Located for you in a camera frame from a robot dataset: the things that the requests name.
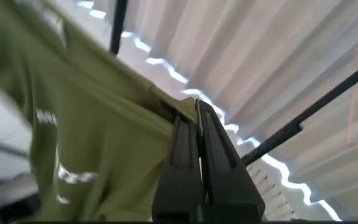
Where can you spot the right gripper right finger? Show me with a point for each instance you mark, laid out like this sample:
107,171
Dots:
228,186

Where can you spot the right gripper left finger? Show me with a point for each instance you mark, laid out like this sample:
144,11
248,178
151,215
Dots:
182,174

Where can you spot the green printed garment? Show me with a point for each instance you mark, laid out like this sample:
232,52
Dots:
104,124

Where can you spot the white laundry basket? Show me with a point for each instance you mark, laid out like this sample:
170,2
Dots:
275,199

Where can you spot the black clothes rack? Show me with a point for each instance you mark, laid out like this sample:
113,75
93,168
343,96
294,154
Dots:
322,104

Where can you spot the white curtain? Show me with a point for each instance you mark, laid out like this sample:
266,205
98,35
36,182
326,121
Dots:
259,46

